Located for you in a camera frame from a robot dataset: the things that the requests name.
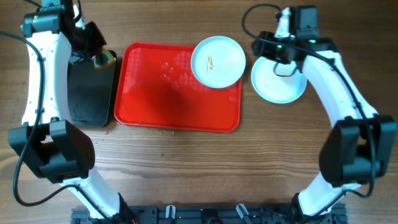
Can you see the red plastic tray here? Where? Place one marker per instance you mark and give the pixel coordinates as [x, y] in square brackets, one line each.
[157, 88]

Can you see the green yellow sponge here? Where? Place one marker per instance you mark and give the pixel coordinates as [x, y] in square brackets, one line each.
[103, 59]

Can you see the white plate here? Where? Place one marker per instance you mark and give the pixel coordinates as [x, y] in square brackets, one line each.
[276, 82]
[218, 62]

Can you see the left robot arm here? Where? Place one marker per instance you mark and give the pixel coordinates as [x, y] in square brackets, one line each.
[47, 142]

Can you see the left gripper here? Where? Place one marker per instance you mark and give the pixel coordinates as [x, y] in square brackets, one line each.
[98, 42]

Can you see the black rectangular tray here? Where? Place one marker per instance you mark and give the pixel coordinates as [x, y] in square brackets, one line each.
[90, 93]

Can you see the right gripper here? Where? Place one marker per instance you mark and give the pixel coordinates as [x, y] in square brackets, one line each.
[263, 49]

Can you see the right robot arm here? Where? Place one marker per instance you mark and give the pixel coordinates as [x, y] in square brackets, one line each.
[358, 149]

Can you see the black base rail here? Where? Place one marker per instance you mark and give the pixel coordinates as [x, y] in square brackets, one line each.
[268, 213]

